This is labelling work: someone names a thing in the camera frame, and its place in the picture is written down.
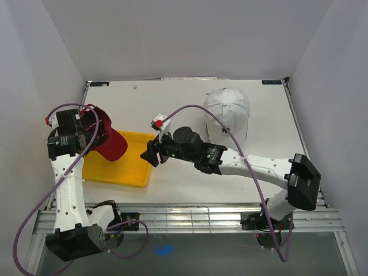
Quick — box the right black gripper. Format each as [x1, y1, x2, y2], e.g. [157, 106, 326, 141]
[141, 127, 196, 167]

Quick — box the yellow plastic tray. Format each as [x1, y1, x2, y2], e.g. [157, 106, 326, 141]
[82, 131, 155, 188]

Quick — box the red baseball cap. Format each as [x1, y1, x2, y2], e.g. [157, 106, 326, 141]
[80, 104, 128, 162]

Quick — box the white cap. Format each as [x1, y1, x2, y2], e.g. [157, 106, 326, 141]
[204, 87, 250, 150]

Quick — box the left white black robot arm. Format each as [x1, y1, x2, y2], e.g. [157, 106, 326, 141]
[45, 105, 128, 262]

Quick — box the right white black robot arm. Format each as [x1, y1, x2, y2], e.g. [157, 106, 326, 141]
[140, 126, 321, 228]

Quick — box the left table corner label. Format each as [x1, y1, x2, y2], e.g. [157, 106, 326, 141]
[90, 82, 110, 87]

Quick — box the blue table corner label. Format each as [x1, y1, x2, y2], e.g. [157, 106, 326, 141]
[262, 80, 282, 85]

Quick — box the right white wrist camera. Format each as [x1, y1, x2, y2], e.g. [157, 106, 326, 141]
[151, 113, 171, 142]

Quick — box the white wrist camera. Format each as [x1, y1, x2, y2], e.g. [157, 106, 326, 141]
[45, 114, 59, 129]
[151, 113, 171, 142]

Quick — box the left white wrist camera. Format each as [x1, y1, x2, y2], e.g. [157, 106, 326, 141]
[45, 114, 59, 129]

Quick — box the aluminium frame rail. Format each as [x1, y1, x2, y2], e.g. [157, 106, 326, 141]
[33, 77, 346, 235]

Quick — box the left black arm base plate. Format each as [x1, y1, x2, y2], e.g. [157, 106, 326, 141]
[116, 212, 140, 231]

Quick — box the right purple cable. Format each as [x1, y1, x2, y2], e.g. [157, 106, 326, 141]
[163, 105, 294, 263]

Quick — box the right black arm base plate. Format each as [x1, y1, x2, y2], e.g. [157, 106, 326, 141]
[240, 212, 291, 232]

